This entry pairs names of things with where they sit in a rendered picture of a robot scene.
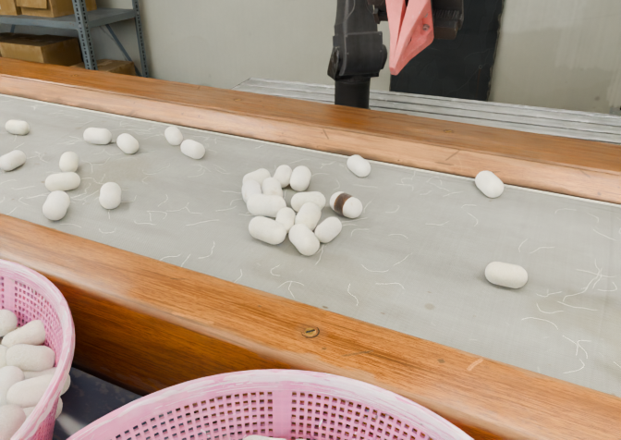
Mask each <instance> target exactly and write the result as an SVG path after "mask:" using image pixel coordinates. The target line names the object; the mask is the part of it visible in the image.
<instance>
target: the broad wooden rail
mask: <svg viewBox="0 0 621 440"><path fill-rule="evenodd" d="M0 94H4V95H9V96H15V97H20V98H25V99H31V100H35V101H41V102H47V103H51V104H61V105H66V106H71V107H77V108H82V109H87V110H92V111H97V112H103V113H108V114H113V115H119V116H128V117H133V118H138V119H144V120H149V121H154V122H159V123H165V124H170V125H175V126H180V127H185V128H195V129H200V130H206V131H211V132H216V133H221V134H226V135H232V136H237V137H242V138H247V139H253V140H257V141H268V142H272V143H278V144H283V145H288V146H294V147H299V148H304V149H309V150H314V151H319V152H325V153H334V154H340V155H344V156H352V155H359V156H360V157H362V158H363V159H366V160H371V161H376V162H381V163H387V164H392V165H402V166H406V167H412V168H418V169H422V170H428V171H433V172H438V173H443V174H448V175H454V176H459V177H468V178H474V179H475V178H476V176H477V175H478V174H479V173H480V172H481V171H490V172H492V173H494V174H495V175H496V176H497V177H498V178H499V179H500V180H501V181H502V182H503V184H505V185H510V186H516V187H521V188H526V189H535V190H541V191H546V192H552V193H556V194H562V195H566V196H572V197H578V198H582V199H588V200H593V201H598V202H608V203H613V204H618V205H621V145H617V144H611V143H604V142H598V141H585V140H579V139H572V138H566V137H559V136H552V135H545V134H539V133H532V132H526V131H519V130H513V129H506V128H494V127H487V126H481V125H474V124H468V123H461V122H455V121H448V120H442V119H435V118H428V117H422V116H410V115H403V114H397V113H390V112H384V111H377V110H371V109H364V108H357V107H350V106H343V105H337V104H323V103H318V102H312V101H305V100H299V99H292V98H286V97H279V96H272V95H266V94H259V93H253V92H241V91H234V90H228V89H221V88H215V87H208V86H201V85H195V84H188V83H182V82H175V81H169V80H162V79H150V78H144V77H137V76H130V75H124V74H117V73H111V72H103V71H97V70H90V69H84V68H77V67H65V66H59V65H52V64H45V63H39V62H32V61H26V60H19V59H13V58H6V57H0Z"/></svg>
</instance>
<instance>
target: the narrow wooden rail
mask: <svg viewBox="0 0 621 440"><path fill-rule="evenodd" d="M0 259H1V260H6V261H10V262H12V263H18V264H21V265H23V266H26V267H28V268H30V269H31V270H34V271H36V272H37V273H39V274H41V275H43V276H44V277H46V278H47V279H48V280H49V281H51V282H52V283H53V284H54V285H55V286H56V287H57V288H58V289H59V291H60V292H61V293H62V294H63V296H64V298H65V299H66V301H67V304H68V307H69V309H70V311H71V315H72V318H73V323H74V326H75V349H74V356H73V361H72V363H71V367H73V368H75V369H78V370H80V371H83V372H85V373H88V374H90V375H93V376H95V377H97V378H100V379H102V380H104V381H106V382H108V383H111V384H113V385H117V386H119V387H121V388H124V389H126V390H128V391H130V392H132V393H135V394H137V395H140V396H142V397H145V396H148V395H149V394H151V393H154V392H157V391H160V390H162V389H165V388H167V387H170V386H173V385H178V384H182V383H185V382H187V381H191V380H195V379H199V378H202V377H207V376H212V375H217V374H221V373H233V372H241V371H251V370H271V369H278V370H300V371H310V372H317V373H329V374H333V375H338V376H343V377H346V378H350V379H354V380H358V381H361V382H364V383H367V384H370V385H376V386H378V387H381V388H383V389H385V390H388V391H391V392H393V393H396V394H398V395H400V396H401V397H405V398H407V399H409V400H412V401H413V402H415V403H417V404H419V405H421V406H423V407H424V408H426V409H429V410H430V411H432V412H434V413H436V414H437V415H439V416H441V417H442V418H444V419H446V420H447V421H449V422H451V423H452V424H454V425H455V426H456V427H457V428H459V429H460V430H462V431H463V432H464V433H466V434H467V435H469V436H470V437H471V438H473V439H474V440H621V397H617V396H614V395H610V394H607V393H604V392H601V391H598V390H595V389H591V388H588V387H585V386H582V385H576V384H573V383H570V382H567V381H564V380H561V379H557V378H554V377H551V376H548V375H545V374H541V373H536V372H533V371H530V370H526V369H523V368H520V367H517V366H514V365H511V364H507V363H504V362H501V361H496V360H492V359H489V358H486V357H483V356H480V355H477V354H473V353H470V352H467V351H464V350H461V349H457V348H452V347H448V346H446V345H443V344H439V343H436V342H433V341H430V340H427V339H423V338H420V337H417V336H412V335H409V334H405V333H402V332H398V331H396V330H393V329H389V328H386V327H383V326H380V325H377V324H371V323H368V322H364V321H361V320H359V319H355V318H352V317H349V316H345V315H343V314H340V313H336V312H330V311H327V310H325V309H321V308H318V307H315V306H311V305H309V304H305V303H302V302H299V301H295V300H292V299H287V298H284V297H281V296H277V295H275V294H271V293H268V292H265V291H261V290H259V289H256V288H252V287H247V286H243V285H240V284H237V283H234V282H231V281H227V280H224V279H222V278H218V277H215V276H211V275H207V274H203V273H200V272H197V271H193V270H190V269H188V268H184V267H181V266H177V265H174V264H171V263H166V262H163V261H159V260H156V259H154V258H150V257H147V256H143V255H140V254H138V253H134V252H131V251H125V250H122V249H119V248H116V247H113V246H109V245H106V244H103V243H100V242H97V241H94V240H90V239H87V238H82V237H79V236H75V235H72V234H69V233H66V232H63V231H60V230H56V229H53V228H50V227H47V226H41V225H38V224H35V223H32V222H29V221H26V220H22V219H19V218H16V217H13V216H10V215H6V214H1V213H0Z"/></svg>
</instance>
